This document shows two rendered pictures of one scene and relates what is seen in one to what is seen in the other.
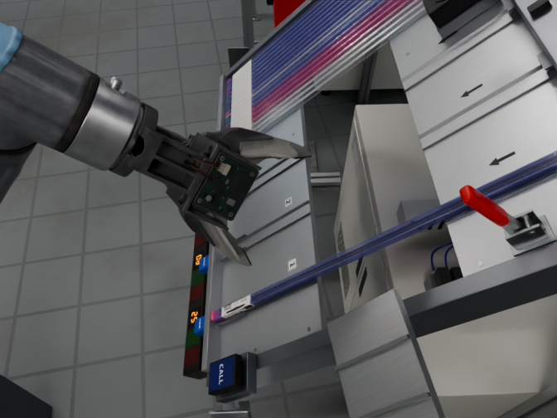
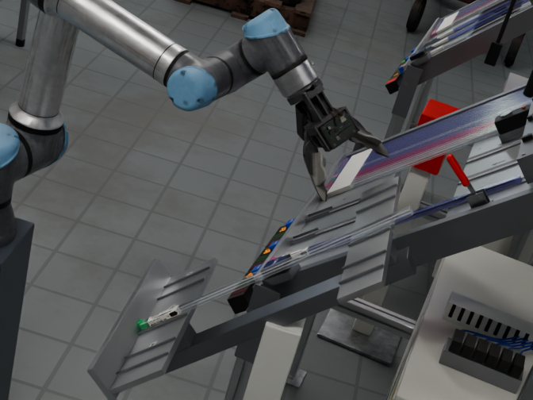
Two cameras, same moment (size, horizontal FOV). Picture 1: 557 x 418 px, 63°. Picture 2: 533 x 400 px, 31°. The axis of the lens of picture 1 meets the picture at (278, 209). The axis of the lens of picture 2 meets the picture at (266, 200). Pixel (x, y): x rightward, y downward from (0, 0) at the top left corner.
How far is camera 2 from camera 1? 136 cm
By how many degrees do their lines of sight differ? 27
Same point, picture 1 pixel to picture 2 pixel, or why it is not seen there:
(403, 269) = (430, 336)
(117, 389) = not seen: outside the picture
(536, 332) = not seen: outside the picture
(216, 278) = (283, 247)
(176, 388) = not seen: outside the picture
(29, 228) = (49, 259)
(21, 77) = (285, 39)
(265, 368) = (303, 273)
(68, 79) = (299, 49)
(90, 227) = (113, 286)
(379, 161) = (450, 275)
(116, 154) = (300, 88)
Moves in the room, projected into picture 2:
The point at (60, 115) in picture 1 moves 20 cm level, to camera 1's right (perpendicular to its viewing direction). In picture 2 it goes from (289, 59) to (394, 99)
